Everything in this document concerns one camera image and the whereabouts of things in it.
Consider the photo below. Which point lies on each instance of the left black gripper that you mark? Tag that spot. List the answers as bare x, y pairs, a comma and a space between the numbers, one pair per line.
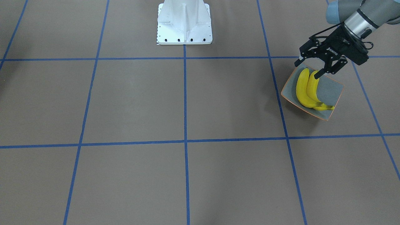
337, 44

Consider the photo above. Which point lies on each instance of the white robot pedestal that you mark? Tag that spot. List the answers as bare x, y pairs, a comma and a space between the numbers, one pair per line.
184, 22

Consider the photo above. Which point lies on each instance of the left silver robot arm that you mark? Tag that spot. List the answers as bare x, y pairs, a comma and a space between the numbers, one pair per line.
352, 21

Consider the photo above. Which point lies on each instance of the brown paper table cover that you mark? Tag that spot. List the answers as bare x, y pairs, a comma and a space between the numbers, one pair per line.
102, 126

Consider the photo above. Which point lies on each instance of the yellow banana top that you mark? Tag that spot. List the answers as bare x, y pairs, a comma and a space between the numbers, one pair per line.
311, 91

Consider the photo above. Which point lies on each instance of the grey square plate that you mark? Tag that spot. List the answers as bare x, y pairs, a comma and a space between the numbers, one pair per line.
328, 90

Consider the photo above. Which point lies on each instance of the yellow banana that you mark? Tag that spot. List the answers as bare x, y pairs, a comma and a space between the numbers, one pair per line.
301, 85
311, 91

